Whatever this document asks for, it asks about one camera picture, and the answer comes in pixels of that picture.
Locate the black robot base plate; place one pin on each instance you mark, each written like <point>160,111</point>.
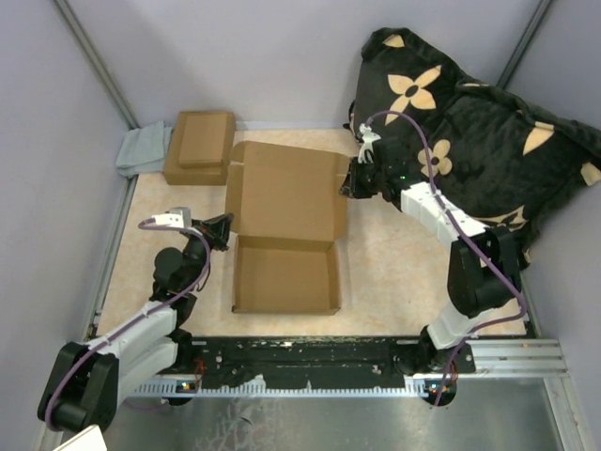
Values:
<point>320,362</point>

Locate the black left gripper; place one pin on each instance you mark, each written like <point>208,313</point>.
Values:
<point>214,229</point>

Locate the small folded brown cardboard box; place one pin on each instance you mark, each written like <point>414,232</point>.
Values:
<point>203,141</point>

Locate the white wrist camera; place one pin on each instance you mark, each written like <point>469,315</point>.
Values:
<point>179,217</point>
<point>368,138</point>

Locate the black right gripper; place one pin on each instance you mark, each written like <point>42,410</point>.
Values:
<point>350,187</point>

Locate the black plush flower-pattern pillow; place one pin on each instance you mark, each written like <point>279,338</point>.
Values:
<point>500,159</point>

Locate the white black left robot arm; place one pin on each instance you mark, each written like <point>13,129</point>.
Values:
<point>90,380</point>

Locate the light blue folded cloth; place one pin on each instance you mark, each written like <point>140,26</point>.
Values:
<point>144,150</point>

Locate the large folded brown cardboard box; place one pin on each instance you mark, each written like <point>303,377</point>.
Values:
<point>212,176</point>

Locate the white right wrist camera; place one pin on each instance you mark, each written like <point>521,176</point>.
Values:
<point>368,138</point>

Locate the white board corner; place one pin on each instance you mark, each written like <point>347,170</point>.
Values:
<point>90,439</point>

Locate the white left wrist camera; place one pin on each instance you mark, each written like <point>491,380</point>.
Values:
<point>179,217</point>

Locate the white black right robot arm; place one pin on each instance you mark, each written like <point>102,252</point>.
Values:
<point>483,281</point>

